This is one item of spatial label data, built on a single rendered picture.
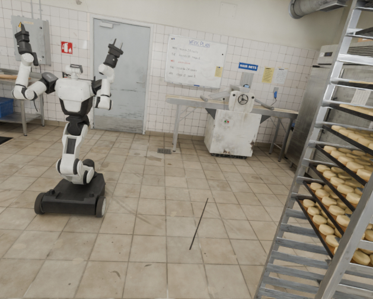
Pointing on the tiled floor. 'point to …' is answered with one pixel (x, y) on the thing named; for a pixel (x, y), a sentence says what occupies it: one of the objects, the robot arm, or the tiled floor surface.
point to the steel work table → (20, 117)
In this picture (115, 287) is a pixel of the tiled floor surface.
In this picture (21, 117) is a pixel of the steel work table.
